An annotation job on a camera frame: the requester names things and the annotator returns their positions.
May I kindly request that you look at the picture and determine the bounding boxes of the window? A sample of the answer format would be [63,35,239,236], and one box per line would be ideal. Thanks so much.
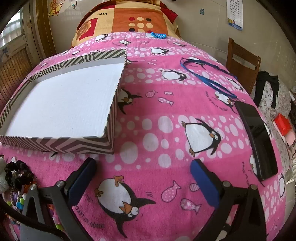
[0,9,26,50]

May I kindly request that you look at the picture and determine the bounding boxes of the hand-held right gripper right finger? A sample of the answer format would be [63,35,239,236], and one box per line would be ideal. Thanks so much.
[190,159,269,241]

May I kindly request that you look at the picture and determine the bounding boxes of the white fluffy scrunchie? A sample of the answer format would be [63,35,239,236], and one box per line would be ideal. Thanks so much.
[0,156,8,194]

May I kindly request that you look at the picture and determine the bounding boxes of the pink box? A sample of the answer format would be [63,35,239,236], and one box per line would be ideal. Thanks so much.
[285,131,296,146]

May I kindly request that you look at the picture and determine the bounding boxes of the wooden door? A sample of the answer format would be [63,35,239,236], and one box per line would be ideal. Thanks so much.
[0,0,56,112]

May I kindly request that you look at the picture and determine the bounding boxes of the striped cardboard box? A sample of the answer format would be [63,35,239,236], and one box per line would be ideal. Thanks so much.
[0,48,127,155]

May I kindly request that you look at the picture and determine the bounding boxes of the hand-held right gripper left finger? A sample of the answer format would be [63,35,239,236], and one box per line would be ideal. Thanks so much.
[20,158,96,241]

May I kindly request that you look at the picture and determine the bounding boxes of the purple bead bracelet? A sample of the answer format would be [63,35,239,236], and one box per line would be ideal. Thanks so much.
[10,191,19,209]

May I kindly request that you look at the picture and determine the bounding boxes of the wooden chair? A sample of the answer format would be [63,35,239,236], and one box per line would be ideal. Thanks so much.
[225,37,262,95]

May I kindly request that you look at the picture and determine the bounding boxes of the orange patchwork quilt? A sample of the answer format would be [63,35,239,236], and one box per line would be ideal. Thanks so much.
[71,0,181,48]

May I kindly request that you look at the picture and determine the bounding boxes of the red box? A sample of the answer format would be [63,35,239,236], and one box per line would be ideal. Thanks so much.
[274,113,292,135]

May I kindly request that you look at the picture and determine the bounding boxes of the blue lanyard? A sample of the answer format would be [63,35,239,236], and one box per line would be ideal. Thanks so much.
[180,57,238,99]

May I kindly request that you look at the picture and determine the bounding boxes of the floral cushion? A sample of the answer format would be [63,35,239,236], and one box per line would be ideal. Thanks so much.
[253,79,292,130]

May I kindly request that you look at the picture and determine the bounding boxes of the black cloth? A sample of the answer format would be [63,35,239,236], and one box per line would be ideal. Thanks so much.
[255,71,280,109]

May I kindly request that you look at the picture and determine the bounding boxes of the wall calendar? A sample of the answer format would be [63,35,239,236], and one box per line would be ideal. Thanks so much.
[227,0,244,31]

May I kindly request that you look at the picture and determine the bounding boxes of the cartoon wall sticker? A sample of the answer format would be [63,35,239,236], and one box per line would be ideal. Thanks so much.
[47,0,78,17]

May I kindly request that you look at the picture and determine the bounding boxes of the pink penguin blanket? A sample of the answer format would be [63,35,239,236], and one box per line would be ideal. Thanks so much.
[0,31,289,241]

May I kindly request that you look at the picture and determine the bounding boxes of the black phone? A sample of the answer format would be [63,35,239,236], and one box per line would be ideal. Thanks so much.
[235,101,278,181]

